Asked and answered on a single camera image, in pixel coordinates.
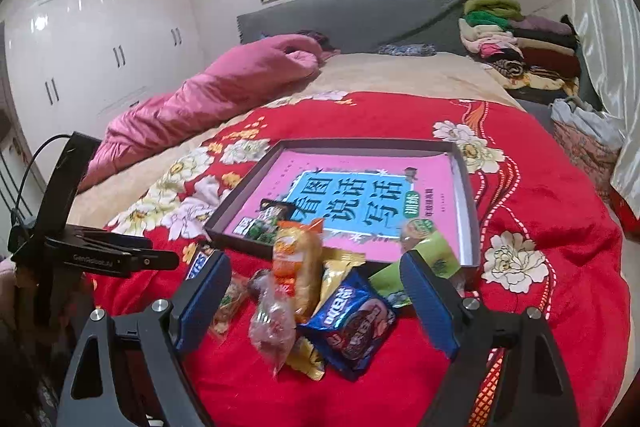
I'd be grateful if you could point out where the dark green snack packet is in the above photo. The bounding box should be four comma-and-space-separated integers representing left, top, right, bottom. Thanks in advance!
234, 202, 296, 248

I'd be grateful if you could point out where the orange bread packet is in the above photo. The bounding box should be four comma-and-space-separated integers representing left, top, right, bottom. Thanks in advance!
271, 218, 326, 323

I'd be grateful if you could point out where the red cloth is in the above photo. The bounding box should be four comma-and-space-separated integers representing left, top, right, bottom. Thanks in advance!
609, 187, 640, 235

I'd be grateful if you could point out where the white satin curtain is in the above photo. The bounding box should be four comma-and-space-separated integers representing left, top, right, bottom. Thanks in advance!
547, 0, 640, 218

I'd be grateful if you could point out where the red floral blanket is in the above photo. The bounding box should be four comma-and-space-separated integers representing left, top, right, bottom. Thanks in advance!
82, 91, 631, 427

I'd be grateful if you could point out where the pink floral bag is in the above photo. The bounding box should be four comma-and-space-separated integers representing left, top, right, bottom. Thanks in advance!
550, 119, 626, 202

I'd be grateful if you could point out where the stack of folded clothes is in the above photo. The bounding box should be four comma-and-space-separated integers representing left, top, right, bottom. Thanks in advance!
459, 0, 583, 90

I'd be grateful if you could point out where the blue cookie packet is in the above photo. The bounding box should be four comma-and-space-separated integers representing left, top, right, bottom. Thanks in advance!
297, 268, 398, 382

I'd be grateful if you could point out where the yellow snack packet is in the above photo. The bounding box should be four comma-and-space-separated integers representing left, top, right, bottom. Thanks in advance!
285, 247, 368, 382

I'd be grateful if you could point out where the grey shallow box tray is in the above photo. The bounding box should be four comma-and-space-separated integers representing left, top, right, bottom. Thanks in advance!
205, 138, 481, 269

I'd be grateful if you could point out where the grey upholstered headboard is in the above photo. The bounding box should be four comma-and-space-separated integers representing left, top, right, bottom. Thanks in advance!
236, 0, 471, 58

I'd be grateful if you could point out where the white glossy wardrobe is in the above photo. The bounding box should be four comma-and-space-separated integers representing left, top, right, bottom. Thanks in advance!
0, 0, 206, 152

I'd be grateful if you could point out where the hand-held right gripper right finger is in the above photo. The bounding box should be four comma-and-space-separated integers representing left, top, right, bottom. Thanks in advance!
399, 249, 581, 427

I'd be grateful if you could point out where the clear red candy packet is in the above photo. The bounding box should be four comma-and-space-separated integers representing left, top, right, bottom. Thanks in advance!
248, 269, 298, 378

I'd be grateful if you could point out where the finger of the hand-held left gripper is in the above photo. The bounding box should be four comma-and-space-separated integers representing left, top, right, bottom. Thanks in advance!
127, 250, 180, 278
79, 229, 154, 251

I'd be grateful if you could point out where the green cake packet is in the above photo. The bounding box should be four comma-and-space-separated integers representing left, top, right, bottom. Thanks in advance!
369, 218, 463, 310

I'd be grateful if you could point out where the pink book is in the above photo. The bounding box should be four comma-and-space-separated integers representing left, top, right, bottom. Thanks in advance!
222, 150, 461, 264

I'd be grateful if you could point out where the pink quilt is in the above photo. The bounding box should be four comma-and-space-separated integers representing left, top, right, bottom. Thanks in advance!
77, 34, 342, 192

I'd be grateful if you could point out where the blue patterned cloth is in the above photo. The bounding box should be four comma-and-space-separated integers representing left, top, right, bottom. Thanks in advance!
377, 43, 438, 56

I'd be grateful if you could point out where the blue chocolate bar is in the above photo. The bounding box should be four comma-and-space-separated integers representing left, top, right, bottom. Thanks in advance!
184, 244, 216, 283

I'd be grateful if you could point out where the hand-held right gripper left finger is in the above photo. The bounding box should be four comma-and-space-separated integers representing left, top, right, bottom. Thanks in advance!
55, 249, 233, 427

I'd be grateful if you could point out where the grey crumpled cloth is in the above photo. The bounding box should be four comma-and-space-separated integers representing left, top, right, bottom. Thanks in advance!
550, 97, 625, 142

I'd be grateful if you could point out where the dark patterned pillow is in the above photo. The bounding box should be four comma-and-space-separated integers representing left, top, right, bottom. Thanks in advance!
295, 29, 342, 58

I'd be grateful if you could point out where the clear printed snack packet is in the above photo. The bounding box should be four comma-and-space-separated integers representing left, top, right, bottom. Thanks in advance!
209, 274, 251, 340

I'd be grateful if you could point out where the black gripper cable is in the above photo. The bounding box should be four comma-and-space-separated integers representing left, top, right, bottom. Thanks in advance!
14, 134, 73, 228

